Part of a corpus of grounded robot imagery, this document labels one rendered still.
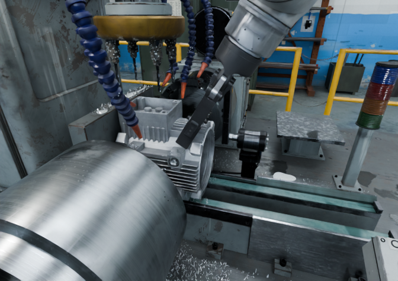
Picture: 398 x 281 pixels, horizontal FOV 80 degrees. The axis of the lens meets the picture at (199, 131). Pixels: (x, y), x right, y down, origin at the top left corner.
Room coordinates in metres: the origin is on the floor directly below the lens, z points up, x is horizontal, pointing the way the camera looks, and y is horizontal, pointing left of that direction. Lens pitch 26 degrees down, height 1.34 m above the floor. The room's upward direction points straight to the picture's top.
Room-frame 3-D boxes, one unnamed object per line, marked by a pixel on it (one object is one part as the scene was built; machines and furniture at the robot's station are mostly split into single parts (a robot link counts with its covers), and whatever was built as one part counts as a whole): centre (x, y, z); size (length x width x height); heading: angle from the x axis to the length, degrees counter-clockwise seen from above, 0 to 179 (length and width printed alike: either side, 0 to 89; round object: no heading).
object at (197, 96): (0.84, -0.01, 1.04); 0.41 x 0.25 x 0.25; 164
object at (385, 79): (0.67, -0.52, 1.19); 0.06 x 0.06 x 0.04
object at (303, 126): (0.92, -0.46, 0.86); 0.27 x 0.24 x 0.12; 164
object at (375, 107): (0.67, -0.52, 1.10); 0.06 x 0.06 x 0.04
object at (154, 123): (0.53, 0.11, 1.11); 0.12 x 0.11 x 0.07; 74
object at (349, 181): (0.67, -0.52, 1.01); 0.08 x 0.08 x 0.42; 74
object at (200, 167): (0.52, 0.07, 1.02); 0.20 x 0.19 x 0.19; 74
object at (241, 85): (1.10, -0.08, 0.99); 0.35 x 0.31 x 0.37; 164
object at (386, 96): (0.67, -0.52, 1.14); 0.06 x 0.06 x 0.04
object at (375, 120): (0.67, -0.52, 1.05); 0.06 x 0.06 x 0.04
